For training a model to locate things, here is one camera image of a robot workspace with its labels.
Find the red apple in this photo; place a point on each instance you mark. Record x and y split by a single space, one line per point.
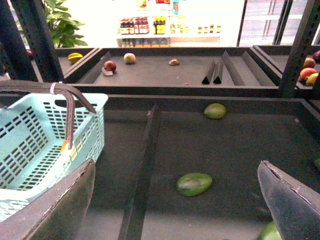
110 66

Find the green mango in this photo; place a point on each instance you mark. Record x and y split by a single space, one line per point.
193 184
270 232
215 111

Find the white shelf with bottles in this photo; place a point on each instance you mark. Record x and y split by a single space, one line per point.
165 23

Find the black tray divider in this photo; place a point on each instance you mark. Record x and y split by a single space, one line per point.
135 209

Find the green potted plant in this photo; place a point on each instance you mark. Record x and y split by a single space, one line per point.
62 26

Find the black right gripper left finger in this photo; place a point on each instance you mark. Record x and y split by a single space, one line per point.
58 213

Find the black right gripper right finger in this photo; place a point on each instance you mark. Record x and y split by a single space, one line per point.
294 207

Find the black produce display shelf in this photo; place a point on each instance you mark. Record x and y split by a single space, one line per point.
284 132

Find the pale round fruit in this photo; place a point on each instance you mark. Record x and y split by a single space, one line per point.
129 58

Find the light blue plastic basket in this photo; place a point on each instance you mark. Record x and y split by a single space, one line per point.
33 152

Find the white zip tie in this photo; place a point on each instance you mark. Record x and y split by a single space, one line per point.
52 87

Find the brown halved fruit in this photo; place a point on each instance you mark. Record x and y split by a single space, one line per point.
174 62

